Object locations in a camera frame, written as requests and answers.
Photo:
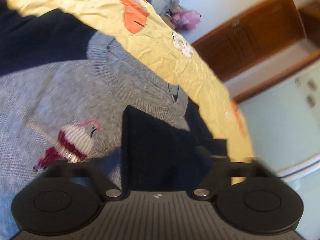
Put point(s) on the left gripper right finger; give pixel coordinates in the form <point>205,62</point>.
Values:
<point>221,172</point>

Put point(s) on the light blue wardrobe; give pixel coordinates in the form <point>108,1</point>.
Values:
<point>283,123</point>

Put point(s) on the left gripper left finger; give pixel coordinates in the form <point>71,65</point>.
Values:
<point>90,169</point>

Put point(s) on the yellow floral bed quilt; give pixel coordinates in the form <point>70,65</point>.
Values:
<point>141,32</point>

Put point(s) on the brown wooden door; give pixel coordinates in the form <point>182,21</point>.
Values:
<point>250,38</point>

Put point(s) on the grey navy knit sweater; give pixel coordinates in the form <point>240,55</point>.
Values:
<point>64,87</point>

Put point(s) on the pink plastic bag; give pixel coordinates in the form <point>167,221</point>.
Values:
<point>186,20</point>

